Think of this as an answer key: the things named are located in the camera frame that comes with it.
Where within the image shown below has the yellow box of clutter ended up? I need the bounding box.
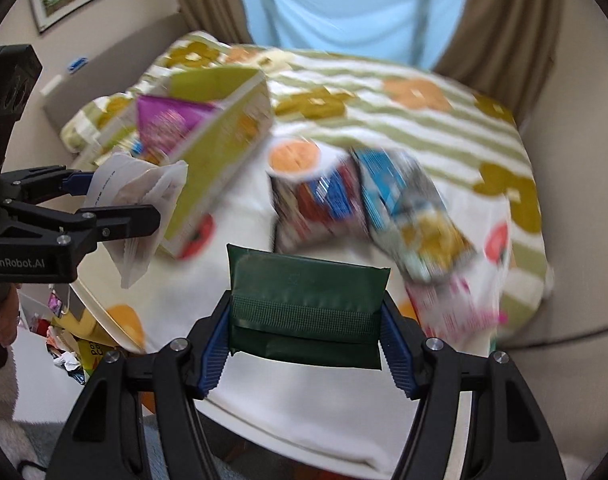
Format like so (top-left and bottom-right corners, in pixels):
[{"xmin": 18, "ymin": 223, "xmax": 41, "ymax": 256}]
[{"xmin": 31, "ymin": 285, "xmax": 144, "ymax": 386}]

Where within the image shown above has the pink snack packet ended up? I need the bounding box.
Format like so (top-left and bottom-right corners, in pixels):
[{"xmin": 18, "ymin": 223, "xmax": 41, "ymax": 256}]
[{"xmin": 406, "ymin": 275, "xmax": 505, "ymax": 346}]

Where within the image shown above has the light blue snack packet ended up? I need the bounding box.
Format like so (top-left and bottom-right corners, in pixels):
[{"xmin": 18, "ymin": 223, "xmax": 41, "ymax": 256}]
[{"xmin": 354, "ymin": 147, "xmax": 477, "ymax": 283}]

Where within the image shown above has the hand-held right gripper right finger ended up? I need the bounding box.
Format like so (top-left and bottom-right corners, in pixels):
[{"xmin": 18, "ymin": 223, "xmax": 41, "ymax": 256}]
[{"xmin": 381, "ymin": 292, "xmax": 567, "ymax": 480}]

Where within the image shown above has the person's left hand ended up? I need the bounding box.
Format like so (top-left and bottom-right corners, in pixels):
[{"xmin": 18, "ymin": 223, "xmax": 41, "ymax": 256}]
[{"xmin": 0, "ymin": 285, "xmax": 20, "ymax": 341}]

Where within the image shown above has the purple snack packet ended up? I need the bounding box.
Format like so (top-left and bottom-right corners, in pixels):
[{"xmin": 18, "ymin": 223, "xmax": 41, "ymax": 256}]
[{"xmin": 135, "ymin": 95, "xmax": 217, "ymax": 161}]

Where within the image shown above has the white round table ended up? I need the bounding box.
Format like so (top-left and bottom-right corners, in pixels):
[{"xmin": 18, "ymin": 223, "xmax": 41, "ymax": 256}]
[{"xmin": 199, "ymin": 400, "xmax": 402, "ymax": 478}]

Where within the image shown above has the light blue window cloth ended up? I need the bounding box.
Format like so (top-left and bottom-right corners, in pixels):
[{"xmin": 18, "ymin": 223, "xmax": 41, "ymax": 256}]
[{"xmin": 234, "ymin": 0, "xmax": 470, "ymax": 71}]

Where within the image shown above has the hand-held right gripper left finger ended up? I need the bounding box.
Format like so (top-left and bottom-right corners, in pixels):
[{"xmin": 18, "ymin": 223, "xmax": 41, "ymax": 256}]
[{"xmin": 54, "ymin": 290, "xmax": 233, "ymax": 480}]

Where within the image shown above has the translucent white snack packet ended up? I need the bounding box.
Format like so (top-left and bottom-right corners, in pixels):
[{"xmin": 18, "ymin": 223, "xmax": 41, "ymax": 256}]
[{"xmin": 84, "ymin": 152, "xmax": 189, "ymax": 289}]

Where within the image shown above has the dark green snack packet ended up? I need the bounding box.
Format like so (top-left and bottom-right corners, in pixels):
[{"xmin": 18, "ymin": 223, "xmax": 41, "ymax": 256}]
[{"xmin": 226, "ymin": 243, "xmax": 392, "ymax": 371}]

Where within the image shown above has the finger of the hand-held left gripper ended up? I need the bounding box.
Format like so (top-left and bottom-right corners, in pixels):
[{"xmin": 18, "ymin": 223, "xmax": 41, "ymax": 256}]
[
  {"xmin": 4, "ymin": 201, "xmax": 162, "ymax": 256},
  {"xmin": 1, "ymin": 166, "xmax": 97, "ymax": 204}
]

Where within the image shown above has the grey headboard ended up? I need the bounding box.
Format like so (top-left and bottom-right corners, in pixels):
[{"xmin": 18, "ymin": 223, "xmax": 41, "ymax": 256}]
[{"xmin": 42, "ymin": 12, "xmax": 189, "ymax": 131}]

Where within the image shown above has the brown curtain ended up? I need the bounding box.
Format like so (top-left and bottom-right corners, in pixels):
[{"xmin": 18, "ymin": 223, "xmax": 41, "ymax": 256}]
[
  {"xmin": 163, "ymin": 0, "xmax": 255, "ymax": 46},
  {"xmin": 434, "ymin": 0, "xmax": 567, "ymax": 111}
]

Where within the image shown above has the blue and red snack packet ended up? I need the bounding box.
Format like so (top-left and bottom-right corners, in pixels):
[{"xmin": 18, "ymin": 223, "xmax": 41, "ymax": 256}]
[{"xmin": 271, "ymin": 160, "xmax": 369, "ymax": 253}]

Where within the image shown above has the white fruit-print tablecloth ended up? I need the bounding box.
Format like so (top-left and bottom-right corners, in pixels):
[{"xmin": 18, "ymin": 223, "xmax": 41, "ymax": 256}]
[{"xmin": 68, "ymin": 135, "xmax": 515, "ymax": 466}]

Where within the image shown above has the floral striped blanket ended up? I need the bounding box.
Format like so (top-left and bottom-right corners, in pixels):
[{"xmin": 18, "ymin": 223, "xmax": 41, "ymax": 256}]
[{"xmin": 58, "ymin": 30, "xmax": 555, "ymax": 341}]

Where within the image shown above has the green cardboard box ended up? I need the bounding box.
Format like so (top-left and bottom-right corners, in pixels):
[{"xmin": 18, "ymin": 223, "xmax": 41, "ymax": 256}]
[{"xmin": 81, "ymin": 66, "xmax": 275, "ymax": 258}]

